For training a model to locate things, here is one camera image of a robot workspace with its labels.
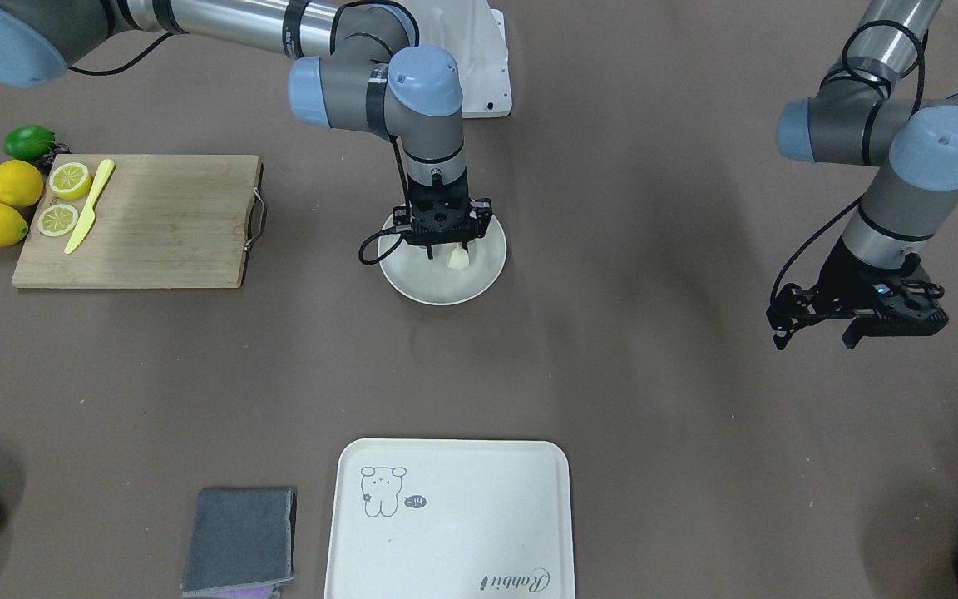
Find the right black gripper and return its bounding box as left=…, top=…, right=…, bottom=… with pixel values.
left=393, top=175, right=493, bottom=259

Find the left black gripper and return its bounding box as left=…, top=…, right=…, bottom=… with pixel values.
left=767, top=241, right=948, bottom=350

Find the cream round plate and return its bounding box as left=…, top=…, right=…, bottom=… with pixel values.
left=378, top=217, right=508, bottom=304

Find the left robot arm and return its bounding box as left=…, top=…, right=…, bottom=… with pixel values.
left=767, top=1, right=958, bottom=349

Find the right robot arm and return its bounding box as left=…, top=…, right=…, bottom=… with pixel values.
left=0, top=1, right=494, bottom=253

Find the cream rectangular tray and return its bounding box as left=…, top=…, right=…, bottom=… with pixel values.
left=324, top=438, right=575, bottom=598

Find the wooden cutting board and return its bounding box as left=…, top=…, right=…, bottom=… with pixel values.
left=12, top=153, right=262, bottom=289

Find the yellow plastic knife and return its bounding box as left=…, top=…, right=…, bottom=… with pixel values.
left=64, top=158, right=116, bottom=255

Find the grey folded cloth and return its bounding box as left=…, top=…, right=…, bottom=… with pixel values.
left=181, top=487, right=295, bottom=598

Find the lemon half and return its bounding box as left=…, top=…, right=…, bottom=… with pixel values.
left=34, top=202, right=80, bottom=238
left=48, top=162, right=94, bottom=201

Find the green lime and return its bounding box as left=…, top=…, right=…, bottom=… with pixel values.
left=2, top=125, right=57, bottom=162

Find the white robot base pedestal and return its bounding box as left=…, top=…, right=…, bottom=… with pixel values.
left=402, top=1, right=512, bottom=119

